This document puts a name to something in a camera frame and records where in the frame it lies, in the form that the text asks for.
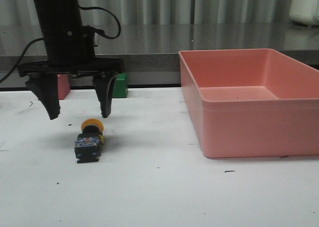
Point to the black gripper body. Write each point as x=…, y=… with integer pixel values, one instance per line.
x=94, y=67

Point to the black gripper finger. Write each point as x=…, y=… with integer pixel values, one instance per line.
x=104, y=86
x=45, y=87

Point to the yellow push button switch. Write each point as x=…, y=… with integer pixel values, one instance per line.
x=88, y=145

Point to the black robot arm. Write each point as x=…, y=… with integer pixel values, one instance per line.
x=70, y=50

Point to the green wooden cube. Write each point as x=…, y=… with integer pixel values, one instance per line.
x=121, y=86

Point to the pink wooden cube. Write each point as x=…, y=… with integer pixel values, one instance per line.
x=63, y=86

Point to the grey stone counter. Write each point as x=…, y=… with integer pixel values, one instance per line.
x=150, y=52

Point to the grey pleated curtain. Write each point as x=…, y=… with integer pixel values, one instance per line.
x=146, y=12

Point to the pink plastic bin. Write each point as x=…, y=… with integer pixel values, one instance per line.
x=251, y=102

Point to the white rice cooker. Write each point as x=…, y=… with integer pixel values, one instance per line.
x=305, y=12

